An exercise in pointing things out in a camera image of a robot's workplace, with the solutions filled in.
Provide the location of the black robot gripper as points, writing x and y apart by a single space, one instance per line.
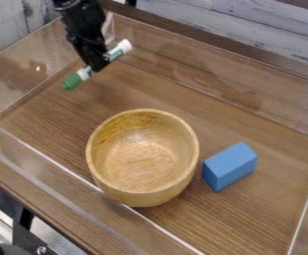
83 17

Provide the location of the green Expo marker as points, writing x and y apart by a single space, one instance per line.
87 71

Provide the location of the brown wooden bowl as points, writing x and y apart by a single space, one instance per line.
142 154

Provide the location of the blue foam block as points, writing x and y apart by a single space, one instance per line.
228 166

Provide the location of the black table leg bracket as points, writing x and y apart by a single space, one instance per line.
24 238

